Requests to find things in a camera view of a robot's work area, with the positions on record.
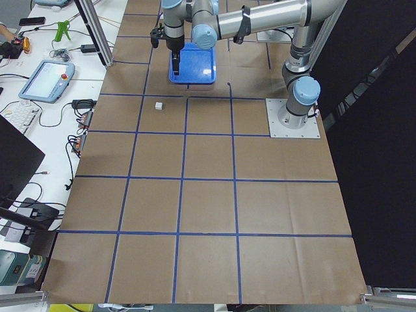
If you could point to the white keyboard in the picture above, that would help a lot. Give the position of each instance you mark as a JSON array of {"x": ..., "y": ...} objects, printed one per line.
[{"x": 22, "y": 115}]

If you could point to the black power adapter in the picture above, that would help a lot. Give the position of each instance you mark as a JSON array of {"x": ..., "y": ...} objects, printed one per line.
[{"x": 88, "y": 48}]

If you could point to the black smartphone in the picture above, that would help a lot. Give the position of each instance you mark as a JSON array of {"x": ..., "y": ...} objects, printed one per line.
[{"x": 32, "y": 21}]

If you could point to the blue plastic tray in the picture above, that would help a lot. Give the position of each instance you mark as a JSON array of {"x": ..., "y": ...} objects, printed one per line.
[{"x": 197, "y": 66}]

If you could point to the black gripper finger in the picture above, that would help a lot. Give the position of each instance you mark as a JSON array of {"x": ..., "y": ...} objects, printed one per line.
[
  {"x": 174, "y": 62},
  {"x": 177, "y": 62}
]

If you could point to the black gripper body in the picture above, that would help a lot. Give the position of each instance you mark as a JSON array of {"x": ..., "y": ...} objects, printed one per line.
[{"x": 174, "y": 44}]

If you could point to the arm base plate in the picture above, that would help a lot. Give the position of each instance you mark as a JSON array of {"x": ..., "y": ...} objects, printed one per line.
[{"x": 282, "y": 124}]

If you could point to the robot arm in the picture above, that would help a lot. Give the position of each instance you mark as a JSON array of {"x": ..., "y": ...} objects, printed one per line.
[{"x": 208, "y": 27}]

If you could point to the white block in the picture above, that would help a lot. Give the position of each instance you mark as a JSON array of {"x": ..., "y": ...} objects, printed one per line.
[{"x": 159, "y": 106}]

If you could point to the teach pendant tablet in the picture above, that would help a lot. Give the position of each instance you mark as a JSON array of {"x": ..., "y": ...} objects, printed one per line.
[{"x": 48, "y": 81}]

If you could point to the black monitor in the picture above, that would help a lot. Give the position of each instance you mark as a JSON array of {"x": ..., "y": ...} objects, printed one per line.
[{"x": 20, "y": 159}]

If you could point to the person hand at desk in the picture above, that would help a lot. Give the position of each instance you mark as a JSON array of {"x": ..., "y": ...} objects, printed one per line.
[{"x": 4, "y": 32}]

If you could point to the aluminium frame post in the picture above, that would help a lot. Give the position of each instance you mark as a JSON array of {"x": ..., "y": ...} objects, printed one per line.
[{"x": 95, "y": 30}]

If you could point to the green handled reacher grabber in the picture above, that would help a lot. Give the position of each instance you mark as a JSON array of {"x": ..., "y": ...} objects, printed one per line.
[{"x": 62, "y": 29}]

